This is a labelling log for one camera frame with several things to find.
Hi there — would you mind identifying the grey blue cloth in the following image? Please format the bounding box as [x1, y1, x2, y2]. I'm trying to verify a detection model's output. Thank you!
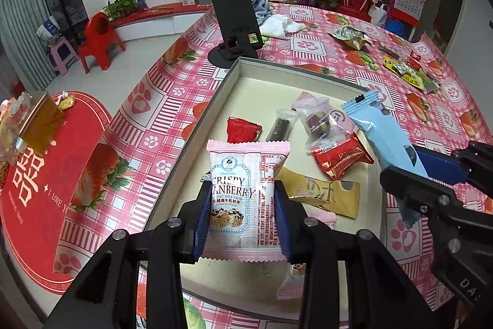
[248, 0, 272, 27]

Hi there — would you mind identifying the white gift bag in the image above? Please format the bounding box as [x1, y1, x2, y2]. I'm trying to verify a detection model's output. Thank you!
[368, 0, 389, 27]

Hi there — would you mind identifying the gold box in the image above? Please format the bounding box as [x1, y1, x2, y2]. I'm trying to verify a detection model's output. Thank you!
[19, 94, 66, 154]

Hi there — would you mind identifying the dark flat snack packet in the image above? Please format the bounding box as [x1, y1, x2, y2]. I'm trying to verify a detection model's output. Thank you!
[377, 44, 409, 56]

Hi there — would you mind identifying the red plastic chair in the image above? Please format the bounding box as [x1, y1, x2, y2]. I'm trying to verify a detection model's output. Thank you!
[79, 12, 126, 73]

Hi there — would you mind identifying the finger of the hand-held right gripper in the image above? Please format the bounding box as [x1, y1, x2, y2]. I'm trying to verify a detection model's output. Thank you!
[379, 166, 493, 256]
[414, 142, 493, 195]

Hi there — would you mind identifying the grey box with white inside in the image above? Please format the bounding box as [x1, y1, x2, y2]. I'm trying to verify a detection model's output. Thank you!
[139, 57, 389, 324]

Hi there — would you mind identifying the gold snack packet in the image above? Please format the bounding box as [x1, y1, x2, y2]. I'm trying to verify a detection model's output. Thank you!
[278, 166, 361, 218]

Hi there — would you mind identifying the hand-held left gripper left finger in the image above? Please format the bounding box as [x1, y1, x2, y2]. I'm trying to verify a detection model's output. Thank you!
[44, 180, 212, 329]

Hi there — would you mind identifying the pink plastic stool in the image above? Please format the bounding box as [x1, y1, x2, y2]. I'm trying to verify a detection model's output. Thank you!
[48, 37, 79, 75]

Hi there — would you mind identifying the clear packet with dark bar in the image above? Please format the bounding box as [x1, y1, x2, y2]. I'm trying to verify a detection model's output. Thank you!
[265, 109, 299, 142]

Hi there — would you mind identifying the clear packet with chocolate balls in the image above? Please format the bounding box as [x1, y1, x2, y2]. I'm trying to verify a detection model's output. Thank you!
[293, 96, 353, 154]

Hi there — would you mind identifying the black phone stand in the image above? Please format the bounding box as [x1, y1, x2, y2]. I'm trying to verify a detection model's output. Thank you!
[207, 0, 264, 69]

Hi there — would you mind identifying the red round floor mat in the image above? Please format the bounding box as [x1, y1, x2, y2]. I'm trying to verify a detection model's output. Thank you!
[0, 92, 116, 293]

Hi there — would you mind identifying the blue white bag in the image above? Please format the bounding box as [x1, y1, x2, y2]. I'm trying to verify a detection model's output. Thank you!
[36, 16, 60, 40]

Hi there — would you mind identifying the red white low cabinet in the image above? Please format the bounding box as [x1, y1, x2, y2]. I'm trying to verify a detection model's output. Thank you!
[112, 3, 214, 29]

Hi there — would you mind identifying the green silver snack packet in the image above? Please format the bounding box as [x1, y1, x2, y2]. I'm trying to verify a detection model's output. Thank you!
[327, 24, 372, 50]

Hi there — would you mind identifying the light blue snack packet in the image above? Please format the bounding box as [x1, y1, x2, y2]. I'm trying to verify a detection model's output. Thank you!
[342, 90, 430, 230]

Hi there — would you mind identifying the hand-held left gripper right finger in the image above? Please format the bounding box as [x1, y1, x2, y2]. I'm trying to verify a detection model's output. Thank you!
[273, 180, 436, 329]

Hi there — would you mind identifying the white cloth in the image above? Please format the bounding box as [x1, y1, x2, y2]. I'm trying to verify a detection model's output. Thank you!
[260, 14, 307, 40]

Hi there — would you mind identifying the leafy green plant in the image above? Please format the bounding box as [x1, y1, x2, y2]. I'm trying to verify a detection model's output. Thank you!
[102, 0, 139, 19]

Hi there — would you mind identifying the yellow snack packet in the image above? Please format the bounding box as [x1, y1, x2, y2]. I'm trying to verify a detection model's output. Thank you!
[382, 57, 428, 88]

